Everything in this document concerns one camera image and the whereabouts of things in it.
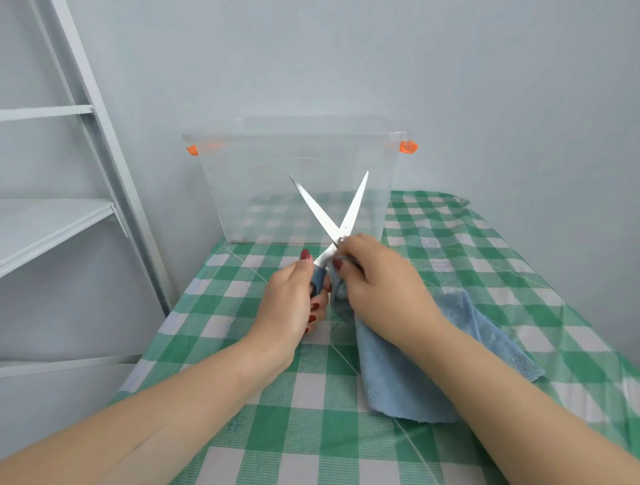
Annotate person's right forearm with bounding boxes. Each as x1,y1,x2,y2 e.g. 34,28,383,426
419,324,640,485

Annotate blue handled steel scissors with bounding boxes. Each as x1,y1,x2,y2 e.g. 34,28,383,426
289,171,370,298

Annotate blue microfibre cloth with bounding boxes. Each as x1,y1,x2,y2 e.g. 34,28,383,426
327,264,546,424

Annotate person's right hand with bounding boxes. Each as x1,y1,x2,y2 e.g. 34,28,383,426
332,233,451,360

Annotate person's left forearm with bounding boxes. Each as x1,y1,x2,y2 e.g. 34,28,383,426
0,347,281,485

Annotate clear plastic storage box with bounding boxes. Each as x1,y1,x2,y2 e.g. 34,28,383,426
181,117,420,244

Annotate person's left hand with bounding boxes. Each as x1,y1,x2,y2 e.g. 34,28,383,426
235,248,332,386

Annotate green white checkered tablecloth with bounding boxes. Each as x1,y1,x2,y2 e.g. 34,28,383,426
107,189,640,485

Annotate white metal shelf rack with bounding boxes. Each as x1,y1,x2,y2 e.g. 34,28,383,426
0,0,173,378

